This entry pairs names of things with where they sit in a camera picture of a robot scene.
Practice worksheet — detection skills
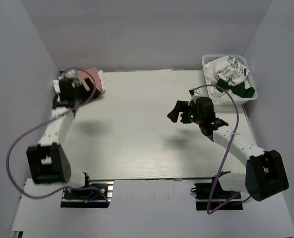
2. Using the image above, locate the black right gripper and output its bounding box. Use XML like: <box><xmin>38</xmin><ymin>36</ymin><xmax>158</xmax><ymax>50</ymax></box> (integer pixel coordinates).
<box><xmin>168</xmin><ymin>101</ymin><xmax>203</xmax><ymax>125</ymax></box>

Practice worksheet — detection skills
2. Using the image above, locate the pink t-shirt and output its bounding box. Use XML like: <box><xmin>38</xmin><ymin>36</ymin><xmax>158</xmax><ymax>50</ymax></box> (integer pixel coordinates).
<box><xmin>78</xmin><ymin>67</ymin><xmax>105</xmax><ymax>93</ymax></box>

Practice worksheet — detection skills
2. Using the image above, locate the dark green t-shirt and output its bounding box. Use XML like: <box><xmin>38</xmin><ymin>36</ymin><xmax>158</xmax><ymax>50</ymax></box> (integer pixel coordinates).
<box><xmin>217</xmin><ymin>79</ymin><xmax>255</xmax><ymax>98</ymax></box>

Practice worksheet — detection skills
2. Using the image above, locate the white t-shirt green lettering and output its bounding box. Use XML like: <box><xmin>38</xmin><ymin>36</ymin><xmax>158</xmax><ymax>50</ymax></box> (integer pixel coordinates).
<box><xmin>204</xmin><ymin>56</ymin><xmax>250</xmax><ymax>89</ymax></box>

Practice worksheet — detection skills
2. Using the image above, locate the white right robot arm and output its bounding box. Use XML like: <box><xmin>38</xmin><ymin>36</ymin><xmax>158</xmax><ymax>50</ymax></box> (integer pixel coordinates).
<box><xmin>167</xmin><ymin>97</ymin><xmax>289</xmax><ymax>201</ymax></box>

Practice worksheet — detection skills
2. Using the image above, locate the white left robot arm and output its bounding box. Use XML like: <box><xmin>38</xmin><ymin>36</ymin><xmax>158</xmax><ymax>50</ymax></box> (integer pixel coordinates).
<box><xmin>26</xmin><ymin>77</ymin><xmax>99</xmax><ymax>198</ymax></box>

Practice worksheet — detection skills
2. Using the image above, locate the folded white cartoon print t-shirt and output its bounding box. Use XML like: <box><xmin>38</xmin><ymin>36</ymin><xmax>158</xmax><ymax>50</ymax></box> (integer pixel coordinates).
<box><xmin>53</xmin><ymin>70</ymin><xmax>105</xmax><ymax>104</ymax></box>

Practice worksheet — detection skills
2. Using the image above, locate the white plastic laundry basket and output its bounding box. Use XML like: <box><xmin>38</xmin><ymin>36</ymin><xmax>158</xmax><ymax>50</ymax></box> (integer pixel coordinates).
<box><xmin>202</xmin><ymin>55</ymin><xmax>258</xmax><ymax>105</ymax></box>

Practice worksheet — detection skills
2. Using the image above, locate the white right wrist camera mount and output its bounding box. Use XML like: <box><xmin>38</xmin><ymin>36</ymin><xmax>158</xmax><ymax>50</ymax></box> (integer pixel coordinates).
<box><xmin>188</xmin><ymin>89</ymin><xmax>203</xmax><ymax>106</ymax></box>

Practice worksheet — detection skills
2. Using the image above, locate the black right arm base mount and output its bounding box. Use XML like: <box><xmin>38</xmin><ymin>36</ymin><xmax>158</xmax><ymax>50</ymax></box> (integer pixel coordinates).
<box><xmin>190</xmin><ymin>182</ymin><xmax>243</xmax><ymax>211</ymax></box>

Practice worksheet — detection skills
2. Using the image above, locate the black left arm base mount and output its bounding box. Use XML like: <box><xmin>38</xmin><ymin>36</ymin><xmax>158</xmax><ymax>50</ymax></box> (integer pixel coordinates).
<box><xmin>60</xmin><ymin>180</ymin><xmax>114</xmax><ymax>209</ymax></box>

